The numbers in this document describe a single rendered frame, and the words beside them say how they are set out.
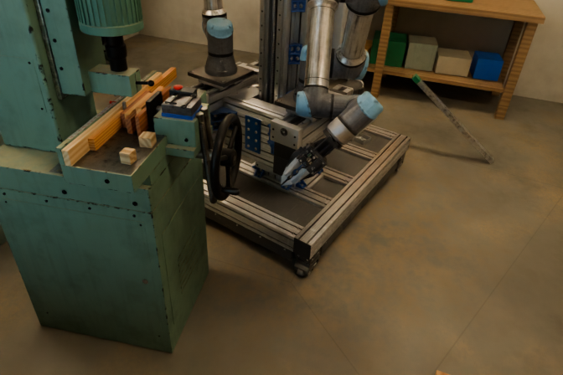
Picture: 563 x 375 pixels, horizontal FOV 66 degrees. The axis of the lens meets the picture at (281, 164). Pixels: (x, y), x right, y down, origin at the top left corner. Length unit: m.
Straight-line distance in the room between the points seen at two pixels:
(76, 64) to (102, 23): 0.17
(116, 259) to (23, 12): 0.80
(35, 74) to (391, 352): 1.63
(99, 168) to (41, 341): 0.99
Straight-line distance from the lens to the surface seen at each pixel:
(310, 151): 1.22
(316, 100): 1.30
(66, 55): 1.45
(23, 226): 1.73
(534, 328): 2.31
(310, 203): 2.24
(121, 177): 1.26
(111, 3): 1.32
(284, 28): 1.91
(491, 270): 2.48
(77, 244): 1.65
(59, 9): 1.41
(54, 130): 1.56
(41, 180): 1.54
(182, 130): 1.38
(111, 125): 1.42
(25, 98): 1.55
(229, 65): 2.06
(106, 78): 1.45
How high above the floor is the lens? 1.58
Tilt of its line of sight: 33 degrees down
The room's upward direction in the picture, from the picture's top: 3 degrees clockwise
